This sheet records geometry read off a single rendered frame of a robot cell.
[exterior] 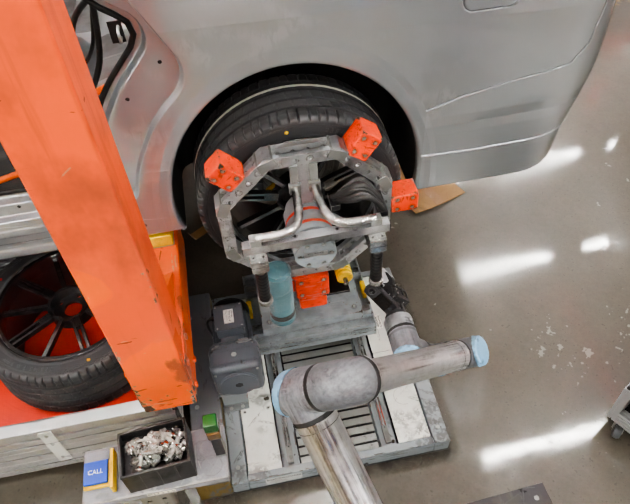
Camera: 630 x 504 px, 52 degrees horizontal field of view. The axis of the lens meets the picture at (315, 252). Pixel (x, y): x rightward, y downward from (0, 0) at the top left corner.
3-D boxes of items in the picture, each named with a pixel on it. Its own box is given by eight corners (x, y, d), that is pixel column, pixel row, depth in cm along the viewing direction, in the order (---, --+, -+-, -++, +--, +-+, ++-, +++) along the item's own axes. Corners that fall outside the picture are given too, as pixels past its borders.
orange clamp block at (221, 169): (242, 160, 187) (217, 147, 181) (245, 178, 182) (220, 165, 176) (228, 176, 190) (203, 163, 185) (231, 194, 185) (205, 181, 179)
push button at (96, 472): (109, 461, 193) (107, 458, 191) (109, 483, 188) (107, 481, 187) (86, 466, 192) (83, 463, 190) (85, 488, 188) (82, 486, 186)
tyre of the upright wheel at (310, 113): (165, 99, 194) (221, 239, 245) (169, 149, 179) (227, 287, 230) (376, 48, 195) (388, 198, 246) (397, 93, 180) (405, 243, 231)
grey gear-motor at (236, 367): (257, 321, 269) (246, 269, 242) (271, 411, 242) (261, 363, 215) (214, 329, 267) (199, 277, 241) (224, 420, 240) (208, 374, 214)
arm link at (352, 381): (338, 359, 144) (487, 328, 193) (300, 366, 152) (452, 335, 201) (348, 411, 142) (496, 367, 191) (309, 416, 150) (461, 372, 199)
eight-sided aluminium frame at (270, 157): (383, 247, 227) (390, 124, 186) (388, 261, 223) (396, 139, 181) (231, 274, 222) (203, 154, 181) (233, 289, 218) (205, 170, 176)
